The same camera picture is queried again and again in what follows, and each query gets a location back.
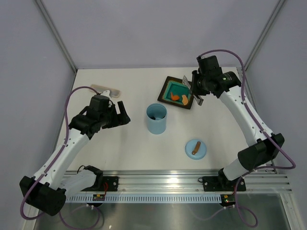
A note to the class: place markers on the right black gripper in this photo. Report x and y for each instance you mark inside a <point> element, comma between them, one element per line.
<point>195,75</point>

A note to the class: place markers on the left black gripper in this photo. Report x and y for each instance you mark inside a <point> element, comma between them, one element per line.
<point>120,119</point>

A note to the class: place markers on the tan orange food slice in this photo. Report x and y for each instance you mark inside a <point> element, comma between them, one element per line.
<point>185,100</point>

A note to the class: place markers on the light blue cup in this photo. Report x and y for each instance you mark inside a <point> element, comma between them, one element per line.
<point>157,126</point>

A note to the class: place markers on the orange carrot food piece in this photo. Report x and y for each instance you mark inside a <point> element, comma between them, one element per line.
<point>174,97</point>

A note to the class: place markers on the brown lid handle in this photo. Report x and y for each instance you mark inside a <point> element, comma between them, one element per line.
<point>196,148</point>

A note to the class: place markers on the light blue lid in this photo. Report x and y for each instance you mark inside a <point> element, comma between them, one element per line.
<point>190,146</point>

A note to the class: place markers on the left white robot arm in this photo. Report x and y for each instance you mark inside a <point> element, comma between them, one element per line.
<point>46,190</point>

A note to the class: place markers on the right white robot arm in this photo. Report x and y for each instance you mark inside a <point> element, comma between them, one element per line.
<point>262,143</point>

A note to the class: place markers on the beige chopstick case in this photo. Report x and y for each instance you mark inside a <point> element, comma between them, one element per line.
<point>114,93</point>

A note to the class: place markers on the dark square teal plate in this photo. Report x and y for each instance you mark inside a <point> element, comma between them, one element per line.
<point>175,93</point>

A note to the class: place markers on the aluminium front rail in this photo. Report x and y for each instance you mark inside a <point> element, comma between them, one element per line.
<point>186,182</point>

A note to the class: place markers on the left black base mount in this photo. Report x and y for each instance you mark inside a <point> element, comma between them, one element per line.
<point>105,183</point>

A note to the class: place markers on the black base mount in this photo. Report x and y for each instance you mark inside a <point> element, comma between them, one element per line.
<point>218,183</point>
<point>105,183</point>

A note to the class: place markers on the white slotted cable duct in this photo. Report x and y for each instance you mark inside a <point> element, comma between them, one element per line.
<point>145,198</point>

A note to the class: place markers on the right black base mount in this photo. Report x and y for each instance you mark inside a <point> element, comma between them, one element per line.
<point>218,183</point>

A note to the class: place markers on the right aluminium frame post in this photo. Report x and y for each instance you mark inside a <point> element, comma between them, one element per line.
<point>264,33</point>

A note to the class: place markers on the aluminium frame post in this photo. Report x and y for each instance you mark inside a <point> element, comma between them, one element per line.
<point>56,35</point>
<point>264,33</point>

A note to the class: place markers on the left aluminium frame post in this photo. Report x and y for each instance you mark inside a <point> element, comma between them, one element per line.
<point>56,35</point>

